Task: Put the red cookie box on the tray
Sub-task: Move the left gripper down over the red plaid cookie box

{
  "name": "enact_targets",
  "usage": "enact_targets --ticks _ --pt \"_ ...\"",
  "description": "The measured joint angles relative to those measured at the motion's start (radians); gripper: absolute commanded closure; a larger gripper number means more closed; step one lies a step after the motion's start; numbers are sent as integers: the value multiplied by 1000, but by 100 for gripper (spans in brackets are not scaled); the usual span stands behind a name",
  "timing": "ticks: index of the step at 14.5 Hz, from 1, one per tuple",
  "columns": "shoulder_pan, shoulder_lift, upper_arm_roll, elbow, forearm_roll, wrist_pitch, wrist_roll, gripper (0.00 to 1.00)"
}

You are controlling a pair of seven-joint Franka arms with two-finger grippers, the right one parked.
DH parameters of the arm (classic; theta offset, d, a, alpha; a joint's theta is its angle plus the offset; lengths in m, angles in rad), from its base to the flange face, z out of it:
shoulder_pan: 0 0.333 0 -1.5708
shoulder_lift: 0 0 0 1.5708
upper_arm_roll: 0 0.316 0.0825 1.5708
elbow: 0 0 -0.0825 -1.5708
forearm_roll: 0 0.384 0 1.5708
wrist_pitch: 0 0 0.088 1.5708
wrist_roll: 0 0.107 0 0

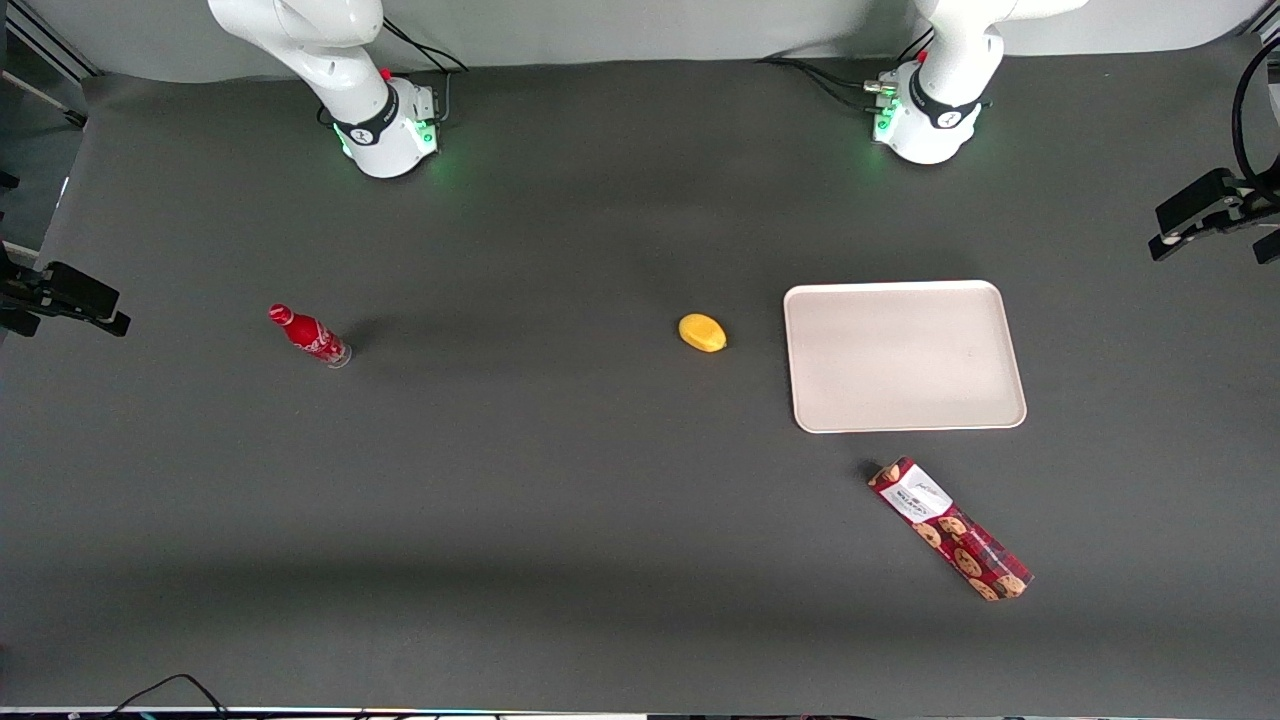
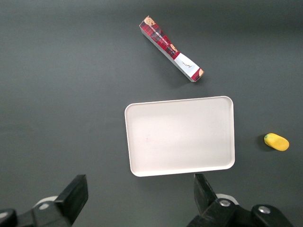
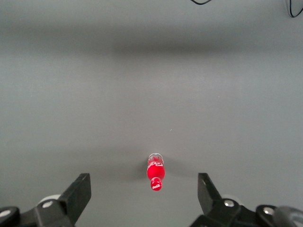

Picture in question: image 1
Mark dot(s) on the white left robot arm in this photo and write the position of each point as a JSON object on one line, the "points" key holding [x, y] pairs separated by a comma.
{"points": [[950, 100]]}

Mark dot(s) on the pale pink rectangular tray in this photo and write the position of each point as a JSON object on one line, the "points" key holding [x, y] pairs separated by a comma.
{"points": [[900, 355]]}

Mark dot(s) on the aluminium frame bar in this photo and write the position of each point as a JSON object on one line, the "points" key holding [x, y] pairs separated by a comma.
{"points": [[50, 40]]}

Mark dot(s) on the red cola bottle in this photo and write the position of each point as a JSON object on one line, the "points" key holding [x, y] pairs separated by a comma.
{"points": [[310, 336]]}

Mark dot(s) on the red cookie box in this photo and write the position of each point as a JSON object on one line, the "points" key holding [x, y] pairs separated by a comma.
{"points": [[950, 525]]}

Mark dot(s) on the yellow lemon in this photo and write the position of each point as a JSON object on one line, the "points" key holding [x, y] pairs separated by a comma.
{"points": [[702, 333]]}

